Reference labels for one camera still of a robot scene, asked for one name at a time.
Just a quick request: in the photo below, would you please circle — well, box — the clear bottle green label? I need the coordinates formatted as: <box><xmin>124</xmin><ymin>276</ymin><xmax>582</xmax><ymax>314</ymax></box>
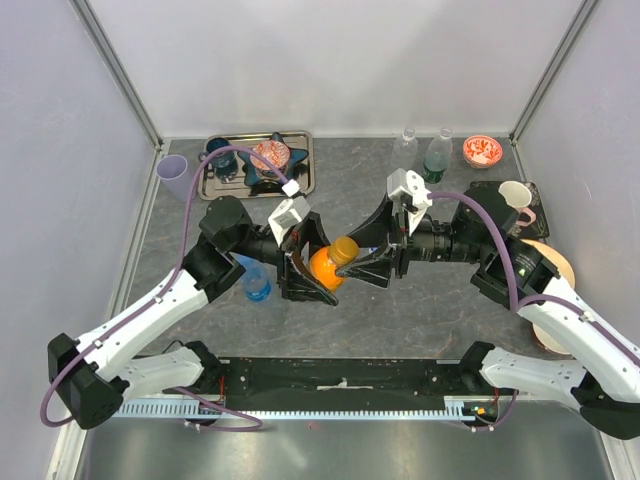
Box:
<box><xmin>422</xmin><ymin>128</ymin><xmax>453</xmax><ymax>184</ymax></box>

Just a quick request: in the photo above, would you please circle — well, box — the beige bird plate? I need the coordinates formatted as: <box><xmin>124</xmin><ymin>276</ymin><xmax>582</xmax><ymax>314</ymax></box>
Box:
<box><xmin>523</xmin><ymin>239</ymin><xmax>576</xmax><ymax>288</ymax></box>

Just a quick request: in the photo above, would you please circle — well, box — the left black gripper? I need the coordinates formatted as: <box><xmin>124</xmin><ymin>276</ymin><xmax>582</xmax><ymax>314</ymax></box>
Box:
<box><xmin>230</xmin><ymin>211</ymin><xmax>345</xmax><ymax>305</ymax></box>

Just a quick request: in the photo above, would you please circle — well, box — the lilac plastic cup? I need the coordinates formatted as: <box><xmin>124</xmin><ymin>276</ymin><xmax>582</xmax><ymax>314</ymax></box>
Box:
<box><xmin>155</xmin><ymin>154</ymin><xmax>196</xmax><ymax>203</ymax></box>

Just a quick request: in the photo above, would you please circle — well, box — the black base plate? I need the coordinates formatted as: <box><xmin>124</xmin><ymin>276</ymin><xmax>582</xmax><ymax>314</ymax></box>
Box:
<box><xmin>144</xmin><ymin>355</ymin><xmax>506</xmax><ymax>412</ymax></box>

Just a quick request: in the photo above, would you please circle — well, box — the steel tray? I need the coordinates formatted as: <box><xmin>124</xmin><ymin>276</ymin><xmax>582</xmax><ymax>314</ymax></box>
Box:
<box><xmin>197</xmin><ymin>130</ymin><xmax>316</xmax><ymax>200</ymax></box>

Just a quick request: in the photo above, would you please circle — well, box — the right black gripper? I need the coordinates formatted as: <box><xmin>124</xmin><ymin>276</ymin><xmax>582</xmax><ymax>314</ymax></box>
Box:
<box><xmin>337</xmin><ymin>189</ymin><xmax>488</xmax><ymax>289</ymax></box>

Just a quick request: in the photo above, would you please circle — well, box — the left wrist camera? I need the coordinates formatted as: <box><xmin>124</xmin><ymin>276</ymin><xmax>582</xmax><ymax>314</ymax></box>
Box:
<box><xmin>268</xmin><ymin>180</ymin><xmax>311</xmax><ymax>246</ymax></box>

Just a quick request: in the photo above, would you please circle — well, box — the left aluminium frame post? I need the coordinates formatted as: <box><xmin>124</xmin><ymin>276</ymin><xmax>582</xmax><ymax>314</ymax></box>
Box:
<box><xmin>69</xmin><ymin>0</ymin><xmax>164</xmax><ymax>150</ymax></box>

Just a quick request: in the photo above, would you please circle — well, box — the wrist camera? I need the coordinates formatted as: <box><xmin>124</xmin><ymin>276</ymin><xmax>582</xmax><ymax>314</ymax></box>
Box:
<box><xmin>387</xmin><ymin>168</ymin><xmax>433</xmax><ymax>236</ymax></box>
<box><xmin>268</xmin><ymin>180</ymin><xmax>311</xmax><ymax>246</ymax></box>

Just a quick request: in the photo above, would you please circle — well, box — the white slotted cable duct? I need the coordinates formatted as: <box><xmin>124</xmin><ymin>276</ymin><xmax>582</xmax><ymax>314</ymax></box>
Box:
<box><xmin>113</xmin><ymin>396</ymin><xmax>475</xmax><ymax>421</ymax></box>

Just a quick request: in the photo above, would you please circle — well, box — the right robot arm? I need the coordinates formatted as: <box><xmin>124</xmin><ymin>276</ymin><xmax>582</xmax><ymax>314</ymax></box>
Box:
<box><xmin>337</xmin><ymin>187</ymin><xmax>639</xmax><ymax>440</ymax></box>

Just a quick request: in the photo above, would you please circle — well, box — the right aluminium frame post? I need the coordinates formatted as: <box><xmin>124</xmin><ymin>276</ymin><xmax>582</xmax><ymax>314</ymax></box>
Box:
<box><xmin>509</xmin><ymin>0</ymin><xmax>600</xmax><ymax>146</ymax></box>

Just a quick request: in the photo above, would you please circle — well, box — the orange floral small bowl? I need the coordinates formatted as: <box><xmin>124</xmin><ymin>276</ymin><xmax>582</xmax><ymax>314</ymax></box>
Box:
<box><xmin>463</xmin><ymin>135</ymin><xmax>503</xmax><ymax>169</ymax></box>

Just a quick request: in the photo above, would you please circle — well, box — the pink mug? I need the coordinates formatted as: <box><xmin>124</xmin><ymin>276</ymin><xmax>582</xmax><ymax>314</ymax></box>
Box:
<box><xmin>498</xmin><ymin>181</ymin><xmax>537</xmax><ymax>227</ymax></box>

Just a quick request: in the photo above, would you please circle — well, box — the red patterned bowl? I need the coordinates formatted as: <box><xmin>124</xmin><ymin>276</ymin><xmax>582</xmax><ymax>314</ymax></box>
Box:
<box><xmin>250</xmin><ymin>140</ymin><xmax>291</xmax><ymax>174</ymax></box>

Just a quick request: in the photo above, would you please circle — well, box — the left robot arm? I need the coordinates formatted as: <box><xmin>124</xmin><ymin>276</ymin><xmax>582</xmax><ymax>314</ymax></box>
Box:
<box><xmin>47</xmin><ymin>196</ymin><xmax>338</xmax><ymax>430</ymax></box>

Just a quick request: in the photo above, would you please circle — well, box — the aluminium frame post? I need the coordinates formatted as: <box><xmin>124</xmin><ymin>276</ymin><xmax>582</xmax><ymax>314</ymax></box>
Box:
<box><xmin>509</xmin><ymin>0</ymin><xmax>600</xmax><ymax>146</ymax></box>
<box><xmin>69</xmin><ymin>0</ymin><xmax>164</xmax><ymax>150</ymax></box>

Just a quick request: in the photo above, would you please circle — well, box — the clear bottle blue cap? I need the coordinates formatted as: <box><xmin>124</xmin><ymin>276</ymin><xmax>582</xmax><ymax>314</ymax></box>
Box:
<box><xmin>237</xmin><ymin>255</ymin><xmax>272</xmax><ymax>303</ymax></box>

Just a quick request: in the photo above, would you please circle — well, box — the red white bowl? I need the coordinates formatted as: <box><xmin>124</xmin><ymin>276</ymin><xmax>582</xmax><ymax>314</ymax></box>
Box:
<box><xmin>532</xmin><ymin>324</ymin><xmax>570</xmax><ymax>356</ymax></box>

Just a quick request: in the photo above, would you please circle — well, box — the orange juice bottle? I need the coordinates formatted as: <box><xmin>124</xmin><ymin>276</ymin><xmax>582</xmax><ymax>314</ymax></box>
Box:
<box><xmin>309</xmin><ymin>236</ymin><xmax>359</xmax><ymax>293</ymax></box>

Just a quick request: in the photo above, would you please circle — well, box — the dark blue mug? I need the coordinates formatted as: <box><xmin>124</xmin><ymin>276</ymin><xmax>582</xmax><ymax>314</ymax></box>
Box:
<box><xmin>198</xmin><ymin>137</ymin><xmax>238</xmax><ymax>176</ymax></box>

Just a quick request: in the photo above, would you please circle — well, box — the dark floral square plate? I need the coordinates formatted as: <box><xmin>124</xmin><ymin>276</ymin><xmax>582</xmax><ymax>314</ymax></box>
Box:
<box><xmin>470</xmin><ymin>181</ymin><xmax>550</xmax><ymax>240</ymax></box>

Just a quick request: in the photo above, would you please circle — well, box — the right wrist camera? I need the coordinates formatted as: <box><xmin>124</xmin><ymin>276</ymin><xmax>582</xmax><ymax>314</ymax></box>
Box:
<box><xmin>387</xmin><ymin>168</ymin><xmax>433</xmax><ymax>236</ymax></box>

